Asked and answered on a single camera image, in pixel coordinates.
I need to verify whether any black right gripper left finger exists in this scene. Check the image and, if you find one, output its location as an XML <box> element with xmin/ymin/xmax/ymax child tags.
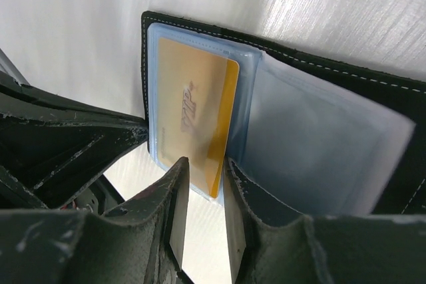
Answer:
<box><xmin>1</xmin><ymin>157</ymin><xmax>190</xmax><ymax>283</ymax></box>

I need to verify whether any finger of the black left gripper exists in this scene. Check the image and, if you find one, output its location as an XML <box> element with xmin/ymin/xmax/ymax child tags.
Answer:
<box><xmin>1</xmin><ymin>73</ymin><xmax>148</xmax><ymax>209</ymax></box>

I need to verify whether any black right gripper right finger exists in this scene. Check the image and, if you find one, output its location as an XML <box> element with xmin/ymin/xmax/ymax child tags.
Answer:
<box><xmin>224</xmin><ymin>159</ymin><xmax>425</xmax><ymax>283</ymax></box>

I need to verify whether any black leather card holder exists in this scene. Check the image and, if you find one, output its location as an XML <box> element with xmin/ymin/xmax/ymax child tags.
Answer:
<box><xmin>141</xmin><ymin>11</ymin><xmax>425</xmax><ymax>215</ymax></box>

